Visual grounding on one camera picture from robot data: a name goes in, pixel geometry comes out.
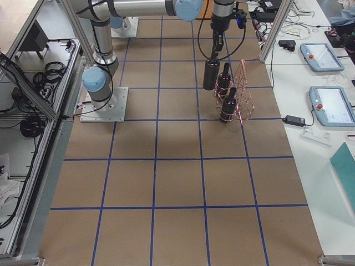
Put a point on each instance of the black power adapter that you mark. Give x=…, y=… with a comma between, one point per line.
x=294, y=120

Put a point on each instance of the copper wire bottle basket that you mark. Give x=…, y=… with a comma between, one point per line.
x=244, y=108

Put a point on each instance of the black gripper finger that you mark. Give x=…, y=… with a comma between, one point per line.
x=219, y=42
x=215, y=52

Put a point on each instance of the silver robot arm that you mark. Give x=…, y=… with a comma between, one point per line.
x=120, y=25
x=99, y=13

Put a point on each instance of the clear acrylic stand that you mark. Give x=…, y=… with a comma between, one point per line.
x=319, y=137

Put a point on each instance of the near teach pendant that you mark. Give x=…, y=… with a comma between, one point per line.
x=332, y=107

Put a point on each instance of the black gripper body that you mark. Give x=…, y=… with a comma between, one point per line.
x=221, y=25

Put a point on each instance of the aluminium frame post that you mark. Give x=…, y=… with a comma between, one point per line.
x=276, y=26

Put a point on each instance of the far teach pendant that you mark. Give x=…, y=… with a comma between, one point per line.
x=320, y=57

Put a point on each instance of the black handheld device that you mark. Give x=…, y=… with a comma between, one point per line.
x=287, y=44

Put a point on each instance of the teal board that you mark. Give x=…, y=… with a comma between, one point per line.
x=343, y=163

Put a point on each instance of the dark wine bottle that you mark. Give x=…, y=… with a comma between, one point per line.
x=223, y=80
x=211, y=71
x=228, y=106

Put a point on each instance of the teach pendant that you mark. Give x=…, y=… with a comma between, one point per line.
x=332, y=107
x=320, y=57

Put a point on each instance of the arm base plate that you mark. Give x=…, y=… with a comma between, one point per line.
x=129, y=34
x=113, y=111

